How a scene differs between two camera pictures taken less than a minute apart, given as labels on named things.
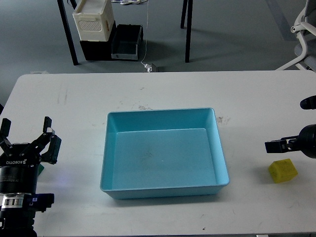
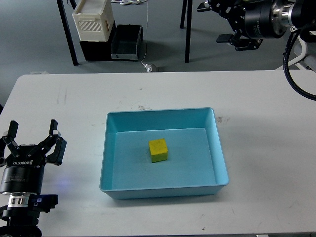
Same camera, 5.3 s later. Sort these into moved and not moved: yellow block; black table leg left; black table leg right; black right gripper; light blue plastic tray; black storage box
Moved: yellow block; black right gripper
Not moved: black table leg left; black table leg right; light blue plastic tray; black storage box
